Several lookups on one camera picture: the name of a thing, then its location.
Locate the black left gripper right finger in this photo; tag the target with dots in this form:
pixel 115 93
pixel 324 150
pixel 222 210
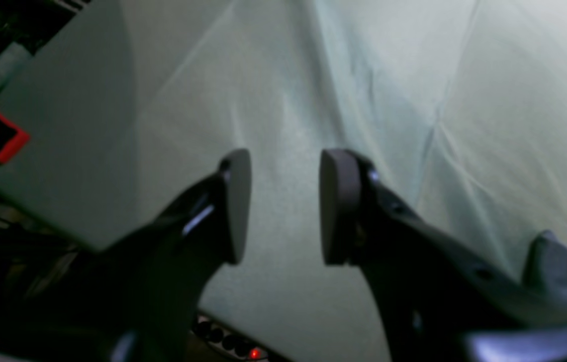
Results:
pixel 438 300

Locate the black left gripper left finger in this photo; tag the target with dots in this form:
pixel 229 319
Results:
pixel 136 300

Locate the grey t-shirt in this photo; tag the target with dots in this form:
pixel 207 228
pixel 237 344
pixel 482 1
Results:
pixel 545 271

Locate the white power strip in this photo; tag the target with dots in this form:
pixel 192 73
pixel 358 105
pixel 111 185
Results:
pixel 227 343

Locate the green table cloth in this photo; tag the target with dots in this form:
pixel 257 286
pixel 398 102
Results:
pixel 461 105

